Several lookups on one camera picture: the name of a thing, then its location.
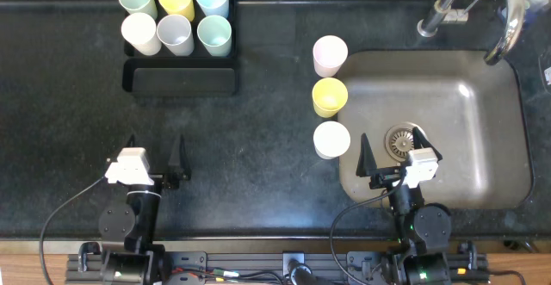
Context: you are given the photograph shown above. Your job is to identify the pink cup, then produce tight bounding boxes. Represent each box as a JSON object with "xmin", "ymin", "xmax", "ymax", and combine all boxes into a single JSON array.
[{"xmin": 312, "ymin": 34, "xmax": 349, "ymax": 78}]

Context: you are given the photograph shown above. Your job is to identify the steel tap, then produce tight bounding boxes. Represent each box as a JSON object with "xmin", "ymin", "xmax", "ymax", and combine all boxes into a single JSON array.
[{"xmin": 416, "ymin": 0, "xmax": 529, "ymax": 67}]

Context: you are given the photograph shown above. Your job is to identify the grey cup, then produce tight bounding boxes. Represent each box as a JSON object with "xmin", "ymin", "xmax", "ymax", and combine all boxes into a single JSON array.
[{"xmin": 156, "ymin": 14, "xmax": 195, "ymax": 57}]

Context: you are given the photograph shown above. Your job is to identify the steel sink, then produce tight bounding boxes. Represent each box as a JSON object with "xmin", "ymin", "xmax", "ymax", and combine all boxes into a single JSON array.
[{"xmin": 335, "ymin": 50, "xmax": 535, "ymax": 211}]

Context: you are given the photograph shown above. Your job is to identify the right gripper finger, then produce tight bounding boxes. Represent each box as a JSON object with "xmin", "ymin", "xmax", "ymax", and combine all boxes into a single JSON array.
[
  {"xmin": 356, "ymin": 132, "xmax": 379, "ymax": 178},
  {"xmin": 412, "ymin": 126, "xmax": 444, "ymax": 163}
]

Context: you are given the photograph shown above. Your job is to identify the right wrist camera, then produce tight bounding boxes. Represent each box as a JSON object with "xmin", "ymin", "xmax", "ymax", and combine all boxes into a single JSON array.
[{"xmin": 403, "ymin": 147, "xmax": 441, "ymax": 189}]

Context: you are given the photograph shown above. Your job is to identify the black cable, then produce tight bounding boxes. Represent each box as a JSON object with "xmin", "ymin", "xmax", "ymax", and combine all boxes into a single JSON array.
[
  {"xmin": 329, "ymin": 171, "xmax": 408, "ymax": 285},
  {"xmin": 39, "ymin": 174, "xmax": 108, "ymax": 285}
]

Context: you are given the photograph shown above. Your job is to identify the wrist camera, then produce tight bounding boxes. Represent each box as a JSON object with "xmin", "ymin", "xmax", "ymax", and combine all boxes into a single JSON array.
[
  {"xmin": 104, "ymin": 146, "xmax": 152, "ymax": 187},
  {"xmin": 403, "ymin": 147, "xmax": 441, "ymax": 189}
]

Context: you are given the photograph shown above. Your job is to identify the black tray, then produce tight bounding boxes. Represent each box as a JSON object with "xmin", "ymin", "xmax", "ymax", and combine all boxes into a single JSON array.
[{"xmin": 121, "ymin": 0, "xmax": 240, "ymax": 96}]

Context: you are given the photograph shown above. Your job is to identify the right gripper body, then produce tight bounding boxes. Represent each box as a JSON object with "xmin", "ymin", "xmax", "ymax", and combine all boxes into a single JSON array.
[{"xmin": 368, "ymin": 165, "xmax": 408, "ymax": 190}]

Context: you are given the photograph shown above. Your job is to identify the mounting rail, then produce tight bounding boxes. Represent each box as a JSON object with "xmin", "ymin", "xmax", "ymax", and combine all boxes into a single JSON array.
[{"xmin": 65, "ymin": 240, "xmax": 529, "ymax": 285}]

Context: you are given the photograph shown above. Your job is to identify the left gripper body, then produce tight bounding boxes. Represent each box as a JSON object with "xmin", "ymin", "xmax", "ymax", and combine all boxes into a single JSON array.
[{"xmin": 150, "ymin": 172, "xmax": 191, "ymax": 190}]

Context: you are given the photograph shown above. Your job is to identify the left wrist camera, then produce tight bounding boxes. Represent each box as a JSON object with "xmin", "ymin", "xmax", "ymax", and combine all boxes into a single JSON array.
[{"xmin": 104, "ymin": 146, "xmax": 152, "ymax": 187}]

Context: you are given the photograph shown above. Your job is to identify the white cup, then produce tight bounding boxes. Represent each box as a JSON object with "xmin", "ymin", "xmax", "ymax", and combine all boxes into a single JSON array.
[
  {"xmin": 121, "ymin": 12, "xmax": 163, "ymax": 57},
  {"xmin": 313, "ymin": 121, "xmax": 352, "ymax": 160}
]

